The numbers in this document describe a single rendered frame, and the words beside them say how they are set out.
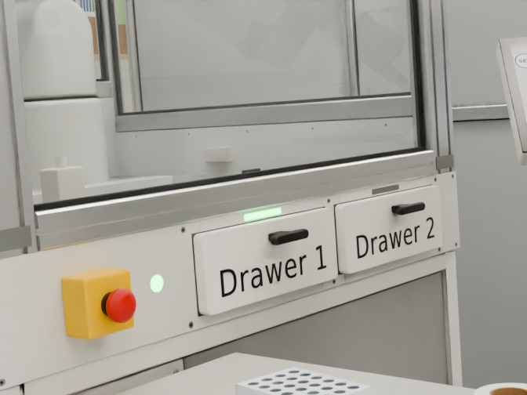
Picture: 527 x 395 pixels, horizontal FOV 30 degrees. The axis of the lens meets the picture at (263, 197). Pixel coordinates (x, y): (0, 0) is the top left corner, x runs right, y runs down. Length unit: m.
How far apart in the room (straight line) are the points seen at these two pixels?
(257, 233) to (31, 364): 0.39
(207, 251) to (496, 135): 1.83
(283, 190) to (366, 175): 0.21
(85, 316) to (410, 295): 0.77
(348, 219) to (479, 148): 1.54
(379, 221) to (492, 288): 1.51
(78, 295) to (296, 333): 0.46
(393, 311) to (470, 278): 1.42
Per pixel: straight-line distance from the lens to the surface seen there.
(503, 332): 3.12
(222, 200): 1.36
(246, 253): 1.37
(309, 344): 1.54
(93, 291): 1.15
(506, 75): 2.16
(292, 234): 1.39
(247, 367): 1.28
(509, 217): 3.04
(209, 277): 1.32
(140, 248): 1.25
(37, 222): 1.15
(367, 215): 1.59
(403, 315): 1.75
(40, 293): 1.16
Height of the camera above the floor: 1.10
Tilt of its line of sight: 5 degrees down
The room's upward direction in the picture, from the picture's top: 4 degrees counter-clockwise
